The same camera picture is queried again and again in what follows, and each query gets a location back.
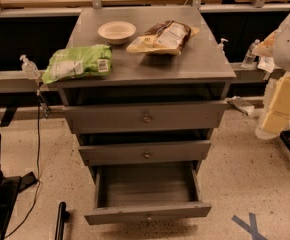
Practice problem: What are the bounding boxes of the grey bottom drawer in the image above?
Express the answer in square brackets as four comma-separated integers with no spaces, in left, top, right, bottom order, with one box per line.
[86,161,211,225]

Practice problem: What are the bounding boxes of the grey drawer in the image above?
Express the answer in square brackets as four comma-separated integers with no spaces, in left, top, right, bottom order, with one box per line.
[79,140,211,166]
[64,101,227,134]
[86,161,211,225]

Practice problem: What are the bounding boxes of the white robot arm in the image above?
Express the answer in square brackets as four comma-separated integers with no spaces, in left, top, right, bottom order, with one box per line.
[253,13,290,140]

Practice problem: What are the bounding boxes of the grey drawer cabinet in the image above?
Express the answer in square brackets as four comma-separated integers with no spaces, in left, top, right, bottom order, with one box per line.
[51,5,237,185]

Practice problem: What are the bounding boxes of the grey top drawer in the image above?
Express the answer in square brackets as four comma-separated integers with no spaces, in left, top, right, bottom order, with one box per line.
[64,101,227,134]

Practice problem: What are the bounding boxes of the grey middle drawer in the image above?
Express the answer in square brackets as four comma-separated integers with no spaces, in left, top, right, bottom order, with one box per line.
[79,140,211,166]

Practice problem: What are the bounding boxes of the black bar bottom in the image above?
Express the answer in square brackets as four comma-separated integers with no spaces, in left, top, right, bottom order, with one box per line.
[54,202,69,240]

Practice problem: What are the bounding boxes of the green chip bag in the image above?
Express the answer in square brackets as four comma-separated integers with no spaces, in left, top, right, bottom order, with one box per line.
[42,44,112,84]

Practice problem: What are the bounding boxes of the brown yellow snack bag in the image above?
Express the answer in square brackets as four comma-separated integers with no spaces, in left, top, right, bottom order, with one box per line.
[126,20,199,56]

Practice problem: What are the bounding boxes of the white paper bowl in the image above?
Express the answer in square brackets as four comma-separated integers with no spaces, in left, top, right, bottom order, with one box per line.
[98,21,136,45]

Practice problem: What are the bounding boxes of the folded grey cloth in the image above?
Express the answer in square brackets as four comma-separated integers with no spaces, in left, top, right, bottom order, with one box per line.
[228,96,254,116]

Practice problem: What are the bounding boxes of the right sanitizer pump bottle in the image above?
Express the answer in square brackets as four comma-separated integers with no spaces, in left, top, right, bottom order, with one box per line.
[218,38,228,55]

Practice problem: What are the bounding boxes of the sanitizer pump bottle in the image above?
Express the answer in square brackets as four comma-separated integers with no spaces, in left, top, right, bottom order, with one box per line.
[218,38,228,55]
[20,55,40,80]

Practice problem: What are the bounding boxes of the clear water bottle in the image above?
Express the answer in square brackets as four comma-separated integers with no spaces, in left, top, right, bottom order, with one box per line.
[241,39,260,68]

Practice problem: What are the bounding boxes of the left sanitizer pump bottle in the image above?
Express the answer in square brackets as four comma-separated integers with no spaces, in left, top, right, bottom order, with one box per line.
[20,55,40,80]

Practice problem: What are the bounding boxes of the white paper packet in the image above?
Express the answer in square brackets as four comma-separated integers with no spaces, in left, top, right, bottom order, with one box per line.
[257,56,275,73]

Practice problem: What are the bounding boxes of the black hanging cable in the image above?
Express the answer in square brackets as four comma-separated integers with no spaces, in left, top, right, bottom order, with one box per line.
[3,89,43,240]

